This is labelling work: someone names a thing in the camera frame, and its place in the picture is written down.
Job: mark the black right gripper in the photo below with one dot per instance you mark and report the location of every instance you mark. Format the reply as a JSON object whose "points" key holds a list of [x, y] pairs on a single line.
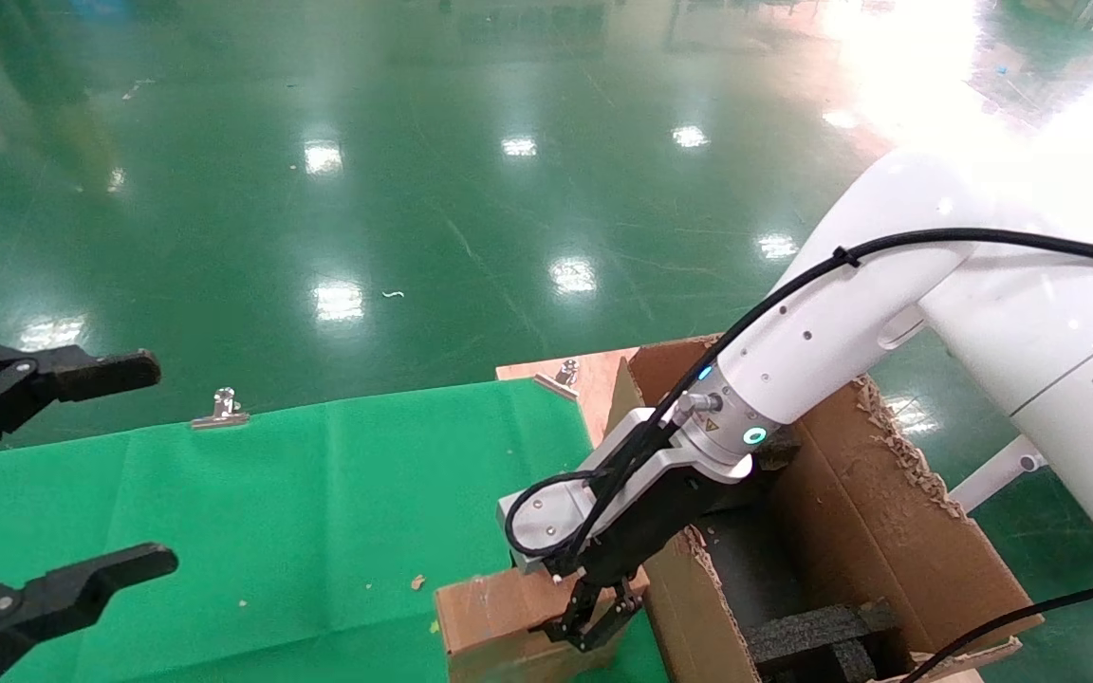
{"points": [[641, 526]]}

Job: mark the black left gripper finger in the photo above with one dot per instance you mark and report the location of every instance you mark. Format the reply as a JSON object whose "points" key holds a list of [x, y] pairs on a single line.
{"points": [[82, 375], [53, 596]]}

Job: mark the small taped cardboard box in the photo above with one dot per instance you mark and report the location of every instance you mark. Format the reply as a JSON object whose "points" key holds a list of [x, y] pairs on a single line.
{"points": [[490, 626]]}

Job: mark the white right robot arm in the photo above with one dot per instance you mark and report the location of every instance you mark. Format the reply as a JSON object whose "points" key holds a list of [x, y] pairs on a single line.
{"points": [[1030, 323]]}

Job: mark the large open cardboard carton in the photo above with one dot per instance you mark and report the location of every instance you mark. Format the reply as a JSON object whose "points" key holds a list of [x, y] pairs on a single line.
{"points": [[888, 531]]}

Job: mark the metal binder clip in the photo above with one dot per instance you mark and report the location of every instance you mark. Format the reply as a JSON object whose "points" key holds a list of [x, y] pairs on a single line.
{"points": [[222, 410], [567, 372]]}

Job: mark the black foam insert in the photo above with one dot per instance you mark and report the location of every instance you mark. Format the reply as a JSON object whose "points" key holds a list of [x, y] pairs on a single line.
{"points": [[812, 636]]}

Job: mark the green table cloth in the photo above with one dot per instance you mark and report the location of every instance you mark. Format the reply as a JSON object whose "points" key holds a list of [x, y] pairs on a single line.
{"points": [[319, 522]]}

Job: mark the white metal bar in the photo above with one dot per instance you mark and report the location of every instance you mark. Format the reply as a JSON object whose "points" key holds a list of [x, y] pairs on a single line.
{"points": [[997, 474]]}

